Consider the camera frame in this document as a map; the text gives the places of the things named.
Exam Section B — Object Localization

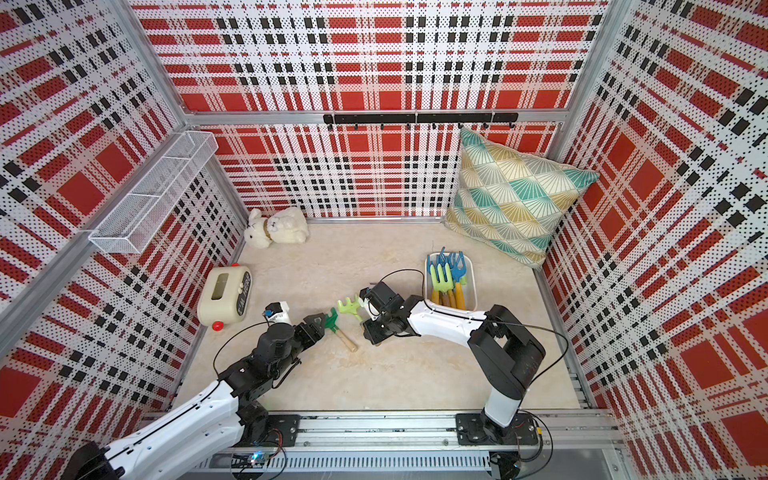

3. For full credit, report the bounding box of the dark green rake wooden handle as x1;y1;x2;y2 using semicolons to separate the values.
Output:
324;308;358;352

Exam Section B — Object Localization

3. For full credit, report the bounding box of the light green fork wooden handle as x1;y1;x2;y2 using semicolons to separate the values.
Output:
337;295;364;323

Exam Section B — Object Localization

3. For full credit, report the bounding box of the light green rake wooden handle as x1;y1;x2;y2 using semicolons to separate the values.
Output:
446;290;458;309

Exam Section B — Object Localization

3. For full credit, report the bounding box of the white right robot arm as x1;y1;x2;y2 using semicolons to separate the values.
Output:
360;282;546;444

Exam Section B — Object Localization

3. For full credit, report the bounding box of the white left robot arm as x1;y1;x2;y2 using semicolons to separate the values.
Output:
62;313;326;479

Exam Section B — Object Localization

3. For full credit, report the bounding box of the white storage box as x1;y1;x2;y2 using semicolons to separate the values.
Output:
424;250;477;310

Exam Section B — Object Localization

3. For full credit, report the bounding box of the cream toy clock radio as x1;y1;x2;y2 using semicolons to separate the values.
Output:
197;264;252;331

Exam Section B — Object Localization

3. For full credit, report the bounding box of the white plush bunny toy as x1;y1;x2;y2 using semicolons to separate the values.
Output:
243;207;310;249

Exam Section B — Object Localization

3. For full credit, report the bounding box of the teal yellow patterned pillow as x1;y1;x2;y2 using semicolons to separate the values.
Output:
443;128;599;269

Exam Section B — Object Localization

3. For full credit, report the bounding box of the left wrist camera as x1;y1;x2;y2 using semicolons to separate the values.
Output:
262;301;291;325

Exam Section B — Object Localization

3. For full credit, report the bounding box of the black hook rail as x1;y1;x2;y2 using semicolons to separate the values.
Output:
322;112;520;128

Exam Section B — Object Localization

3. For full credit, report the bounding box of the white wire mesh shelf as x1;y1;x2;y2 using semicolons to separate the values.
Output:
88;130;216;254

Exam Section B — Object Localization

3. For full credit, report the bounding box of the metal base rail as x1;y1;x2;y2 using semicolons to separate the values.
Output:
192;410;633;479

